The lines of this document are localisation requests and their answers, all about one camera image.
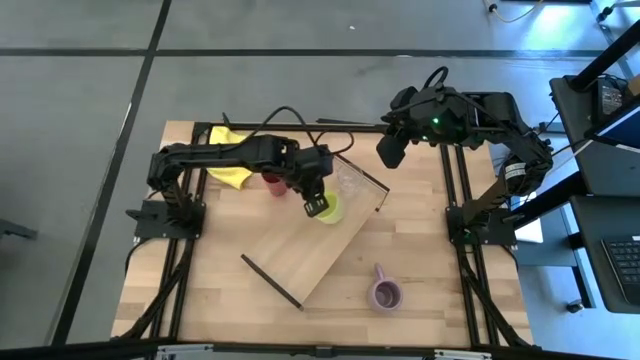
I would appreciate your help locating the black diagonal stand post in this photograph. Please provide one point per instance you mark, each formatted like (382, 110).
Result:
(610, 55)

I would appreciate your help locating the clear glass mug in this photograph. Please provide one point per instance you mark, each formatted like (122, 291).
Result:
(349, 180)

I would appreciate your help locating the purple ribbed mug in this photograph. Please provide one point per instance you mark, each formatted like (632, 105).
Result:
(385, 296)

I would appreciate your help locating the black caster wheel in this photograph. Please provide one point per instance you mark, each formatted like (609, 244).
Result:
(575, 306)

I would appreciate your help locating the yellow cloth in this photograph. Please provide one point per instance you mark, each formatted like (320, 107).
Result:
(230, 176)

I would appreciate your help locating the grey furniture leg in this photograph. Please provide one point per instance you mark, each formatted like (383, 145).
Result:
(15, 229)

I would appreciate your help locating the grey metal stand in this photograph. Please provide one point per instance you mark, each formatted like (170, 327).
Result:
(607, 12)

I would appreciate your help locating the black side desk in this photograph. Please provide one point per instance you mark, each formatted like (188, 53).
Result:
(590, 165)

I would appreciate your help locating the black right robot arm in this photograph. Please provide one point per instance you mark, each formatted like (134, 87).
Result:
(500, 115)

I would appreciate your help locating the white sheet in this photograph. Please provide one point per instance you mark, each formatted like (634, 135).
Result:
(531, 232)

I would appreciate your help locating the magenta plastic cup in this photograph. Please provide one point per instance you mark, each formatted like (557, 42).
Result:
(276, 187)

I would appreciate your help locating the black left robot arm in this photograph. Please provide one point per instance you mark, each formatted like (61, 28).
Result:
(225, 152)

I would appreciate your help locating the black power adapter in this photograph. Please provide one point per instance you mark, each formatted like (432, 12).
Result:
(611, 97)

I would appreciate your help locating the black aluminium table frame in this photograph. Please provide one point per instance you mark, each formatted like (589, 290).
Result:
(350, 128)

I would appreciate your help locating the black keyboard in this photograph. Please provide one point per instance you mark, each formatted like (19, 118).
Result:
(625, 265)

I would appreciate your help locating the lime green mug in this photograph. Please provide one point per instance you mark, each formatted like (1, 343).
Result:
(335, 212)

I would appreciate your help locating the black stand crossbar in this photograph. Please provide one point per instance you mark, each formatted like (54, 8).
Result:
(100, 347)

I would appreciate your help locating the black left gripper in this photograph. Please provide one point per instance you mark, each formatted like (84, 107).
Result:
(312, 167)

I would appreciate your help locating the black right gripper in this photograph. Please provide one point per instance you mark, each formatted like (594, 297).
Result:
(435, 120)

